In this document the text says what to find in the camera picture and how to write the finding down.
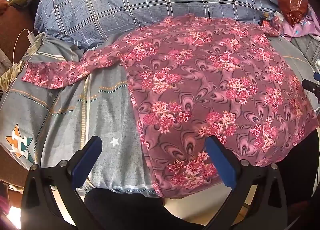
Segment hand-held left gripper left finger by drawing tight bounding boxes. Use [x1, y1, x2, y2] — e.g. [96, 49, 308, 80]
[21, 135, 103, 230]

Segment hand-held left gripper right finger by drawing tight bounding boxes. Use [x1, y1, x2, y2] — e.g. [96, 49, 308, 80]
[205, 135, 288, 230]

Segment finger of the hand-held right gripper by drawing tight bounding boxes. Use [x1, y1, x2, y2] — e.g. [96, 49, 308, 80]
[302, 72, 320, 95]

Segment pink floral shirt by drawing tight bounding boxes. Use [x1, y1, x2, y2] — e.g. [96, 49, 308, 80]
[21, 13, 319, 199]

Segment blue jeans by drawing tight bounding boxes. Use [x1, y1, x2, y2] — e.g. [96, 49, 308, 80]
[291, 35, 320, 66]

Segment grey star print bedsheet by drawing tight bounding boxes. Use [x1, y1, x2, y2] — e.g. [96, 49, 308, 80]
[0, 32, 317, 198]

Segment purple printed cloth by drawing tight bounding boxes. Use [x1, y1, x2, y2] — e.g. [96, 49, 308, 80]
[281, 7, 320, 39]

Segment person's black pants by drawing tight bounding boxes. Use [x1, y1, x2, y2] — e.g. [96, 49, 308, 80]
[84, 127, 320, 230]

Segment small red box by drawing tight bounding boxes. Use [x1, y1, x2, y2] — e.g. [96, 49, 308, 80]
[260, 12, 272, 26]

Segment beige crumpled cloth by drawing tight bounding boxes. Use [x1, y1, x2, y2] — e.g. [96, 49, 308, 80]
[0, 60, 25, 90]

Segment white charger with cable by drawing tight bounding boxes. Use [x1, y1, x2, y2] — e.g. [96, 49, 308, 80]
[0, 28, 38, 94]

